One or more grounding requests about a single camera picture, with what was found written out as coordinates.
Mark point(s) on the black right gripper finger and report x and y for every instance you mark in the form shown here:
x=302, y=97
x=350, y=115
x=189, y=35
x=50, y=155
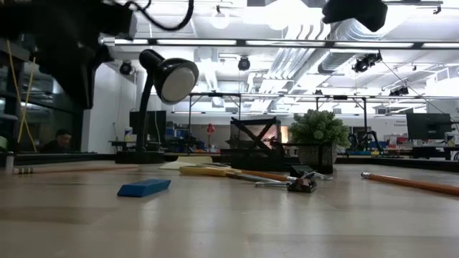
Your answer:
x=340, y=10
x=374, y=16

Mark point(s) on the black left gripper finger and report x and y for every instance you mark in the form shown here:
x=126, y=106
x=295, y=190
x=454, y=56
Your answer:
x=80, y=89

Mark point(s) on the natural wood pencil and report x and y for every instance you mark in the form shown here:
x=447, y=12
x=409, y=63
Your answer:
x=71, y=168

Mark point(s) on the blue eraser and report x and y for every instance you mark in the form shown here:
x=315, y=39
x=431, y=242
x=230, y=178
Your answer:
x=143, y=188

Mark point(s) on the yellow sticky note pad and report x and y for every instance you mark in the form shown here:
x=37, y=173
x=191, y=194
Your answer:
x=186, y=162

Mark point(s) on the orange pencil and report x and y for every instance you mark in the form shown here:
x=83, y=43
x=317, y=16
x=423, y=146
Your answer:
x=265, y=175
x=412, y=183

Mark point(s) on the black background robot arm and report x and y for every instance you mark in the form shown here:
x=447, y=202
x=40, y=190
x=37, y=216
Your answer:
x=362, y=141

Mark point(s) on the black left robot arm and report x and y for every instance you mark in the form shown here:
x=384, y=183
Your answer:
x=71, y=18

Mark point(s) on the black mesh desk organizer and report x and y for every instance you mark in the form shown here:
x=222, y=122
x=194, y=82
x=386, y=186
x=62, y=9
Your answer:
x=251, y=161

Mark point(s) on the black ceiling spotlight cluster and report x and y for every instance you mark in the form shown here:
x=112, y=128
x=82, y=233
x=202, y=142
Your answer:
x=365, y=62

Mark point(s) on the person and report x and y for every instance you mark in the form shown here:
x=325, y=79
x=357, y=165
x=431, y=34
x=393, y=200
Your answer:
x=59, y=141

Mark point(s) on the overhead light bar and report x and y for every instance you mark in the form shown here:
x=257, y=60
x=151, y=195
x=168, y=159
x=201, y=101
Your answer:
x=287, y=43

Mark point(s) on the white bottle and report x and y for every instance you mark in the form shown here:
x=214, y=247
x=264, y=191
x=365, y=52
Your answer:
x=128, y=135

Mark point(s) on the dark computer monitor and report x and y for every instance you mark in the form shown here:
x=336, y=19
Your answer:
x=428, y=125
x=157, y=122

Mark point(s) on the black desk lamp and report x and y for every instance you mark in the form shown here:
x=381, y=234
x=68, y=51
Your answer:
x=172, y=79

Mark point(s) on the green artificial potted plant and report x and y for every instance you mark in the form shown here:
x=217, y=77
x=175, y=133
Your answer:
x=319, y=129

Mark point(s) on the white pendant bulb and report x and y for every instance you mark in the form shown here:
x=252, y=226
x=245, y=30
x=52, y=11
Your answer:
x=220, y=19

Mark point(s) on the red object on stand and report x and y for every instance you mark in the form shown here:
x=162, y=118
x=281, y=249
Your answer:
x=211, y=129

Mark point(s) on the black background desk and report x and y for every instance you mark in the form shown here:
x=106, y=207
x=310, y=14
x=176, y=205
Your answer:
x=430, y=150

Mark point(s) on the black background rig frame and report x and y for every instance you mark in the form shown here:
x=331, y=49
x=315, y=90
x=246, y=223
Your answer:
x=215, y=94
x=340, y=97

